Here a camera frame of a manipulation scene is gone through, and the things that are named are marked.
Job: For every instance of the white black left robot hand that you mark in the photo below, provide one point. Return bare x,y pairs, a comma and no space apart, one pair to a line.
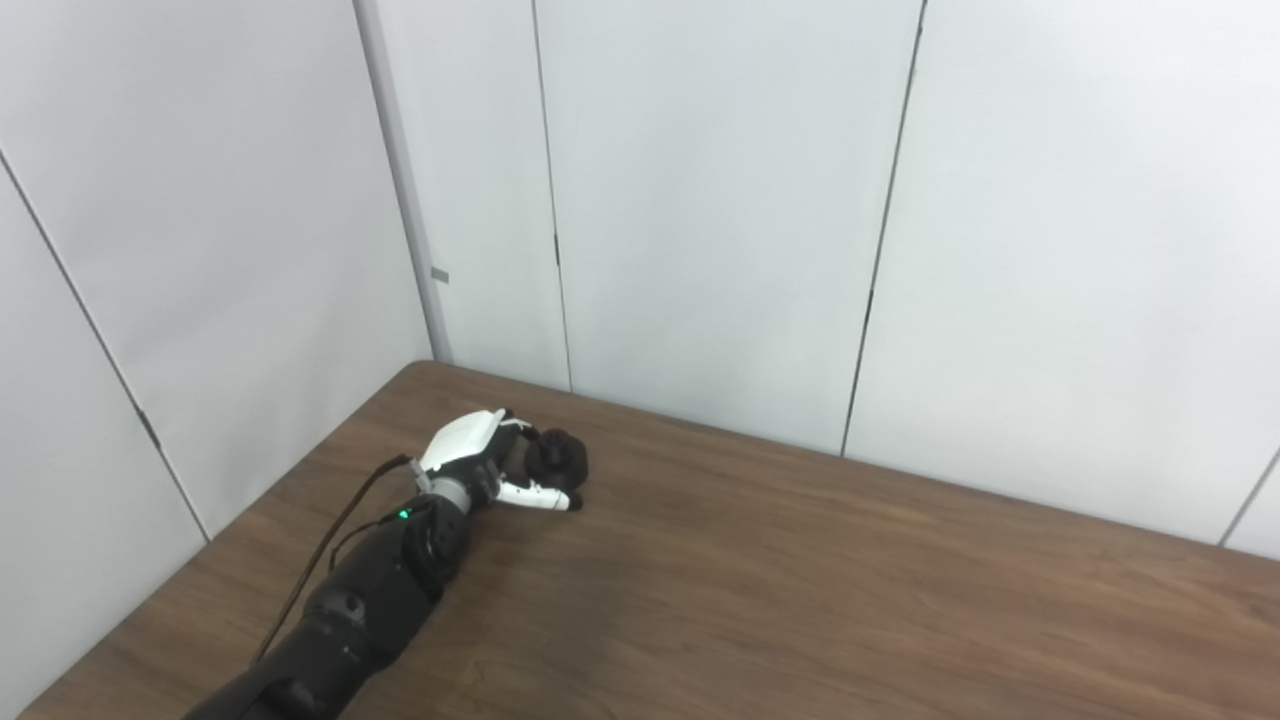
462,440

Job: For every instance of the round black part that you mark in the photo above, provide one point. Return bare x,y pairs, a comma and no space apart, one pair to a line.
558,460

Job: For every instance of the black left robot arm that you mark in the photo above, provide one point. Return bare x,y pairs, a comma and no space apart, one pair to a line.
370,600

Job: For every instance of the grey metal corner post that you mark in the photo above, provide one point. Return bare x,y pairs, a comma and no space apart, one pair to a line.
400,180

